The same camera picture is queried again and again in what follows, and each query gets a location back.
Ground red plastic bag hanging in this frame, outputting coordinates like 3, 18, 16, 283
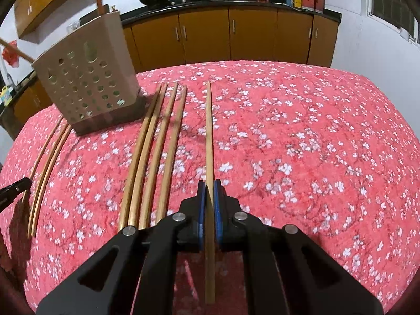
1, 46, 20, 68

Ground lower wooden kitchen cabinets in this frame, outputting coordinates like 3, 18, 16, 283
0, 4, 343, 139

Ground beige perforated utensil holder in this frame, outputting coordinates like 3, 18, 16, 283
32, 12, 147, 135

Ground window with grille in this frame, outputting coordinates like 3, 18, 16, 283
368, 0, 419, 45

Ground dark cutting board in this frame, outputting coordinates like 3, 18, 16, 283
80, 4, 110, 26

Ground yellow detergent bottle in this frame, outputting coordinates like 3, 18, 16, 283
0, 85, 13, 106

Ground red floral tablecloth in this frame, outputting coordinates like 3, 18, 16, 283
1, 61, 419, 311

